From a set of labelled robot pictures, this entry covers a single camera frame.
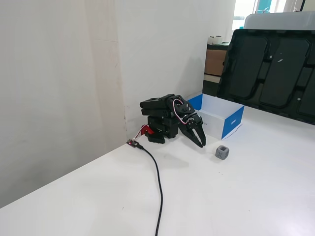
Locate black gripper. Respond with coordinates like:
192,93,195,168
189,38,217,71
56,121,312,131
178,112,207,148

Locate gray cube block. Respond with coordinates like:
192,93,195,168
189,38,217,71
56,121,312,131
214,145,231,161

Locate blue and white cardboard box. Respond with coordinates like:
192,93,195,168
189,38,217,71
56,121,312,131
187,93,245,141

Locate red table clamp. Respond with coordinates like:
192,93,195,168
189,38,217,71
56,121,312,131
139,124,155,136

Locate small controller circuit board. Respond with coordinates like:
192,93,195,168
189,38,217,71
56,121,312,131
126,139,141,149

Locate black plastic moulded tray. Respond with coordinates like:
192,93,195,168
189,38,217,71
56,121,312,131
216,29,315,125

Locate translucent white storage bin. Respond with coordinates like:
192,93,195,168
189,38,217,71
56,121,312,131
244,11,315,31

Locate pink and white servo wire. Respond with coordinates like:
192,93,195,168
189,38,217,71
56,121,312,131
172,98,189,125

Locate black power cable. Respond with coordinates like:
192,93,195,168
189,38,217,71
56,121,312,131
136,143,164,236

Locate thin red white wires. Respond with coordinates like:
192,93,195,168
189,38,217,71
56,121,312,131
131,129,145,141

